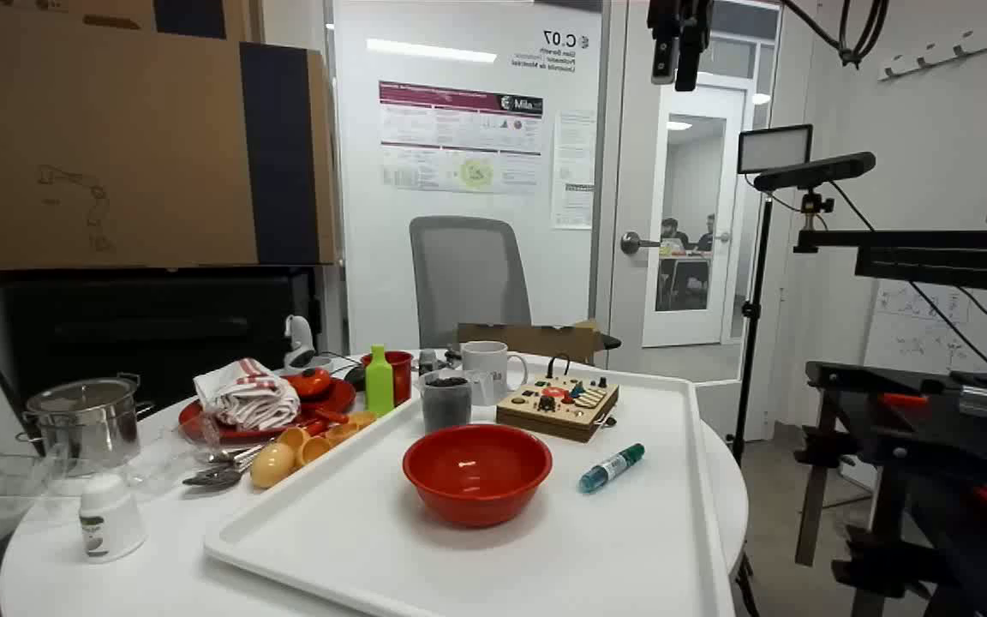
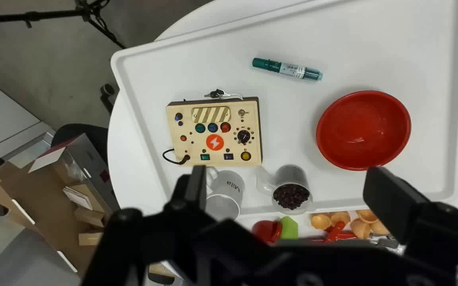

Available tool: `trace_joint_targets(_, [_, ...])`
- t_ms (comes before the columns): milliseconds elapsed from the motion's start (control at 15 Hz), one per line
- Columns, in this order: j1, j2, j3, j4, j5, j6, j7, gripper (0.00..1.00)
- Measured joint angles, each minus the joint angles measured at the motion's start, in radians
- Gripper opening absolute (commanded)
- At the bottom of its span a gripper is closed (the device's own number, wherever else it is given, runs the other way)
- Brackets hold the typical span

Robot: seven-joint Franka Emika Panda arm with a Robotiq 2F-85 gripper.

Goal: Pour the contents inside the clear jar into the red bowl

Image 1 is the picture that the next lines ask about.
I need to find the red bowl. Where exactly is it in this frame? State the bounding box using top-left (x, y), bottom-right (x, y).
top-left (401, 425), bottom-right (552, 528)

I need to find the grey office chair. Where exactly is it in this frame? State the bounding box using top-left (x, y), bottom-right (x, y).
top-left (408, 215), bottom-right (532, 345)

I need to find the white ceramic mug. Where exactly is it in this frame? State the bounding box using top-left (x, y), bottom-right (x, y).
top-left (460, 341), bottom-right (524, 405)

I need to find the green plastic bottle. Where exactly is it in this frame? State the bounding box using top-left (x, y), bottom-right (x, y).
top-left (368, 345), bottom-right (393, 415)

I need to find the green marker pen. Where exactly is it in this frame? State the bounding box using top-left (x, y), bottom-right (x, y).
top-left (577, 443), bottom-right (646, 494)

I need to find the white red cloth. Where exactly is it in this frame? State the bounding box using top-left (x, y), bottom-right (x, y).
top-left (193, 356), bottom-right (297, 433)

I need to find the metal cutlery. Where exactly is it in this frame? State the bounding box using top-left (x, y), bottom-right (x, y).
top-left (185, 446), bottom-right (255, 491)

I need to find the red plate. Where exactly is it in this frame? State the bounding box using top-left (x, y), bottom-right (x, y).
top-left (180, 373), bottom-right (356, 446)

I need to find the black cabinet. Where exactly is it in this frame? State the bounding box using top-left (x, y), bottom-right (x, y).
top-left (0, 268), bottom-right (319, 405)

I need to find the steel pot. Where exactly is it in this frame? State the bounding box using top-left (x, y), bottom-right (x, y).
top-left (25, 373), bottom-right (152, 471)

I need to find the large cardboard box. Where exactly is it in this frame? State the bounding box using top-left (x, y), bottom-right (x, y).
top-left (0, 6), bottom-right (335, 272)

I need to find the white pill bottle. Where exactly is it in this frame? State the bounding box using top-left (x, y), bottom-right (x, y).
top-left (78, 472), bottom-right (148, 561)

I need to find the wooden switch board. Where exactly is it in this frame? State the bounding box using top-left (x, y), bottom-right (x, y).
top-left (497, 356), bottom-right (621, 443)

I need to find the black camera on stand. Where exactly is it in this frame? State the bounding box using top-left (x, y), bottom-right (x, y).
top-left (754, 151), bottom-right (879, 191)

